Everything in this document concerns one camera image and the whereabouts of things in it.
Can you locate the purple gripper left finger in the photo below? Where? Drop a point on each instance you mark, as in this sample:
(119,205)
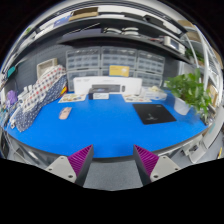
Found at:
(75,167)

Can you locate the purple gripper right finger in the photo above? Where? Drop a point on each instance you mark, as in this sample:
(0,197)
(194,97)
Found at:
(152,167)

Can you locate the black mouse pad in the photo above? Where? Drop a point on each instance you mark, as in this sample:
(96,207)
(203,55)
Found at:
(153,113)

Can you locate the pink computer mouse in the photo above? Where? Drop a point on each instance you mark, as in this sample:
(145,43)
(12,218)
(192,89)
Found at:
(65,113)

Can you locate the blue table mat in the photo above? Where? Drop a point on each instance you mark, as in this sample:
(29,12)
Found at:
(111,126)

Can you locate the illustrated leaflet left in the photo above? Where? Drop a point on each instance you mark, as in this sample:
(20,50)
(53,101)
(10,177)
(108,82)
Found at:
(72,98)

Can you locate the illustrated leaflet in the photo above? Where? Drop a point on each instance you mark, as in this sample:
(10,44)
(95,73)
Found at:
(134,99)
(72,98)

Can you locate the illustrated leaflet right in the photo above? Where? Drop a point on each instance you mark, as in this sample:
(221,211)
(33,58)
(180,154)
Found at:
(134,99)

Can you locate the small white label box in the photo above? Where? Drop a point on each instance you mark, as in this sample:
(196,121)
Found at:
(100,96)

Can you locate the white plastic bag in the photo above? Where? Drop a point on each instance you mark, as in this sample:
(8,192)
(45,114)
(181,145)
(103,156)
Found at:
(154,93)

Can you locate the green potted plant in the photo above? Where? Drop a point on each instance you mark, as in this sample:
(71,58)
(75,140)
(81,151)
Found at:
(189,93)

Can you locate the white long box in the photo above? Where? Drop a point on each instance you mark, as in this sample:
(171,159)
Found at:
(116,85)

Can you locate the patterned fabric pile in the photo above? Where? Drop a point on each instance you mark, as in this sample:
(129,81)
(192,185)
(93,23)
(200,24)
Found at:
(46,90)

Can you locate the purple object at left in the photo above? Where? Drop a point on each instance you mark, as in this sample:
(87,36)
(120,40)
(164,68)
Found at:
(11,97)

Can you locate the grey drawer cabinet right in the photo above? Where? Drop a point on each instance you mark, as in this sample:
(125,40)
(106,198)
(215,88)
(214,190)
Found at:
(150,68)

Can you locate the grey drawer cabinet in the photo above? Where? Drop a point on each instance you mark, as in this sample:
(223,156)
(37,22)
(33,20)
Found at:
(117,56)
(150,68)
(81,62)

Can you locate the yellow card box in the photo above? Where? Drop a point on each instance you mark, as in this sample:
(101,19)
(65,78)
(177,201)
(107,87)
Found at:
(117,70)

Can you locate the beige framed box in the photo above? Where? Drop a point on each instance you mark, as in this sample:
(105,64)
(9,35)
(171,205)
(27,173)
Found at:
(44,66)

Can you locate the grey drawer cabinet left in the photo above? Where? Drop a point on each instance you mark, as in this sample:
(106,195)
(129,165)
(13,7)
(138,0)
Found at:
(81,62)

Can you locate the grey drawer cabinet middle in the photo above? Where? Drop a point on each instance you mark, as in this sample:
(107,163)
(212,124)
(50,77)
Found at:
(117,56)

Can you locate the white appliance on shelf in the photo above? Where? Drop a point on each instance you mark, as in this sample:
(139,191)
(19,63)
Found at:
(173,44)

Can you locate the cardboard box top shelf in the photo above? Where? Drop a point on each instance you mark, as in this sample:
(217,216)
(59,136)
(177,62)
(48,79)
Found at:
(84,13)

